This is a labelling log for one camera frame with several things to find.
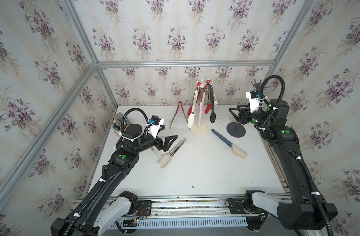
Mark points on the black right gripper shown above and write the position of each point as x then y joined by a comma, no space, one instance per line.
246,112

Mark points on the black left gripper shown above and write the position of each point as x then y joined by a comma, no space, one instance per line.
159,146

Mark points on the dark grey utensil rack stand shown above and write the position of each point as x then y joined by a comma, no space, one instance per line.
236,129

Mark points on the black silicone tip tongs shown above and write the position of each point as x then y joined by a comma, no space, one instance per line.
211,102

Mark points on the steel tongs white ring large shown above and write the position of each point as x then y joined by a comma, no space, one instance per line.
191,120

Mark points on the red silicone tip tongs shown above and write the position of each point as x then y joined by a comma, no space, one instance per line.
204,90

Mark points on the pink cat paw tongs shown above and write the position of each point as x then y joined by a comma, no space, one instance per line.
201,105

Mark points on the small white steel tongs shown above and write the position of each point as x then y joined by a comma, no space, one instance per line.
214,99

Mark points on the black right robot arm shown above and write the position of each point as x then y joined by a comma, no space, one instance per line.
267,111

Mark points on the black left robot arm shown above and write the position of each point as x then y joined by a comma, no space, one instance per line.
109,177

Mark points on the steel tongs white tips open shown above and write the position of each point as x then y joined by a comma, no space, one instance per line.
159,155

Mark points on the steel tongs cream silicone tips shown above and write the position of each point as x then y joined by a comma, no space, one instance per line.
166,158

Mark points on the cream utensil rack stand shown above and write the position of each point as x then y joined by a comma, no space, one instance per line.
199,128

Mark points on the pink pen holder bucket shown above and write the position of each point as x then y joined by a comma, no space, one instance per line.
116,126

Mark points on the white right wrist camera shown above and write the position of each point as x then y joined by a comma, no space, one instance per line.
255,101

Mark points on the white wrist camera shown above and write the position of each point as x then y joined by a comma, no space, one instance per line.
155,125
255,101

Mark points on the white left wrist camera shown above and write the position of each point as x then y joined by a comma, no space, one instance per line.
155,125

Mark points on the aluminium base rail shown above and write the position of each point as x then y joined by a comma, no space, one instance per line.
183,212

